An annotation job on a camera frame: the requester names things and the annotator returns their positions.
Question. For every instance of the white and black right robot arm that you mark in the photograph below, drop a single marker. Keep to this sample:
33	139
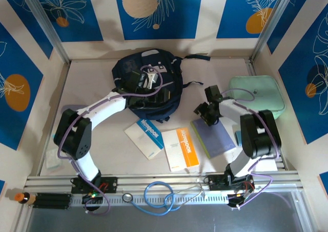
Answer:
228	107

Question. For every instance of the small blue box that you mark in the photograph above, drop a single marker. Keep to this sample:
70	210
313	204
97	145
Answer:
238	138

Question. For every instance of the mint green zip case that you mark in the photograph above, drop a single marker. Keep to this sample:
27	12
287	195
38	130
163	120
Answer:
269	98

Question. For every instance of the blue and white notebook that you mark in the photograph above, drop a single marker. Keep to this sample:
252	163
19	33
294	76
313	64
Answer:
143	139

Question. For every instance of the orange and white notebook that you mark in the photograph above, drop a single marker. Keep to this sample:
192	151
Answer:
182	150

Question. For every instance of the blue stethoscope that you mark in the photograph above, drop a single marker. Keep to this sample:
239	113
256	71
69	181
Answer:
127	197

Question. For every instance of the lilac glasses case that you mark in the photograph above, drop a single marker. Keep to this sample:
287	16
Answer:
74	107

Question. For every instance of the clear white tissue pack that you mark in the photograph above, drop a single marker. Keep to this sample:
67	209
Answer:
53	158

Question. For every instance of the aluminium frame post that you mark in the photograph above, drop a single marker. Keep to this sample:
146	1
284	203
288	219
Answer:
271	24
46	24

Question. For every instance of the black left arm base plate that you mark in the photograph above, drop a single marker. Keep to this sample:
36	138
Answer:
112	184

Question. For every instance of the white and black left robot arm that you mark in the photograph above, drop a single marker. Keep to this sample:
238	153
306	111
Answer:
102	108

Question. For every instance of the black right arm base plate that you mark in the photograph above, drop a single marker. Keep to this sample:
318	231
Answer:
215	183

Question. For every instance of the blue floral wall poster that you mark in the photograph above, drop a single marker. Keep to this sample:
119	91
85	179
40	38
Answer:
179	24
294	88
230	11
15	62
77	31
289	19
30	34

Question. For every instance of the aluminium side rail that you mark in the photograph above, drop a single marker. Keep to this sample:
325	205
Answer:
280	162

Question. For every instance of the navy blue backpack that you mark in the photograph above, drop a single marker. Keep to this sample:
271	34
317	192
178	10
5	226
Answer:
159	108

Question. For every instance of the aluminium front rail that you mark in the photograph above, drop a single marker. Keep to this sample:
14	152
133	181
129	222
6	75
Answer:
159	180

